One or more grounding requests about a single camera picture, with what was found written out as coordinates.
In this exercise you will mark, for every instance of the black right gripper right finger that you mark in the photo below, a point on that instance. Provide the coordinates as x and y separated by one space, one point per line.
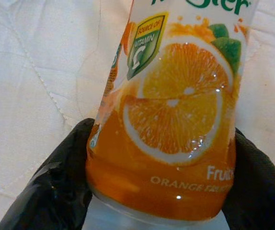
259 191

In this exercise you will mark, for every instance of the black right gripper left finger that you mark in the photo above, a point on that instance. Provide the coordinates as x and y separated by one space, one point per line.
56 187

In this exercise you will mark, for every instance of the orange juice plastic bottle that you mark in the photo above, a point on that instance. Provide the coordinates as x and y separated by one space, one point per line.
171 119

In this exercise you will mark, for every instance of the white quilted mattress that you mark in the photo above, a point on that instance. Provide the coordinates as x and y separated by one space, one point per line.
32 72

